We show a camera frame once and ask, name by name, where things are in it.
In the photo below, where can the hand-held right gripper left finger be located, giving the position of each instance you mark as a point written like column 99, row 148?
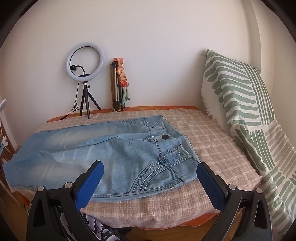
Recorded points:
column 90, row 185

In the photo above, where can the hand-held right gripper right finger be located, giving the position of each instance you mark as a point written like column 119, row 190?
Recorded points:
column 211, row 187

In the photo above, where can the light blue denim pants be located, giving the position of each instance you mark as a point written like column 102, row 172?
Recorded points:
column 127, row 150

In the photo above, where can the person's dark patterned clothing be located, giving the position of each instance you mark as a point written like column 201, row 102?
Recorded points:
column 101, row 229

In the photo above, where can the beige checked blanket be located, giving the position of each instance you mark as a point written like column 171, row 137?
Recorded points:
column 208, row 139

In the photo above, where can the black mini tripod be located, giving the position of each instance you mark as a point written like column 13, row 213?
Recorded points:
column 83, row 102

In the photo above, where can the green striped white pillow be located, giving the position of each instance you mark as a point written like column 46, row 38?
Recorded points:
column 242, row 92

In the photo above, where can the folded silver tripod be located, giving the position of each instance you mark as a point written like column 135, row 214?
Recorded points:
column 115, row 88

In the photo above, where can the folded tripod with cloth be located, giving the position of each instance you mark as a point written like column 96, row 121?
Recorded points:
column 122, row 74

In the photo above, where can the white clip lamp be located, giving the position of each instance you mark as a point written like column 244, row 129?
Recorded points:
column 2, row 104

